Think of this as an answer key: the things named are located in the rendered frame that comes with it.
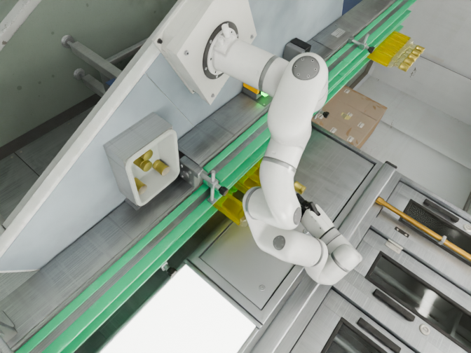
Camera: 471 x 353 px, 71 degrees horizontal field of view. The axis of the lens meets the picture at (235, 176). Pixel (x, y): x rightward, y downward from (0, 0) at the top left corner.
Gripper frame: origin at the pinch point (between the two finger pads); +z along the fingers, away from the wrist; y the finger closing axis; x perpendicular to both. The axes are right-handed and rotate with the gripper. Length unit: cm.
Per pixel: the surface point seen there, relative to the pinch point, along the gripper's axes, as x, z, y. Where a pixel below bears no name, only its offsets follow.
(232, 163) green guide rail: 16.5, 18.8, 13.6
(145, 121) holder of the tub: 38, 32, 33
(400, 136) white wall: -440, 98, -313
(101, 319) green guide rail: 72, 3, -3
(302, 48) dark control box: -37, 46, 23
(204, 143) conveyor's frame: 20.6, 29.6, 15.4
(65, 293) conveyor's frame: 76, 11, 6
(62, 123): 54, 100, -18
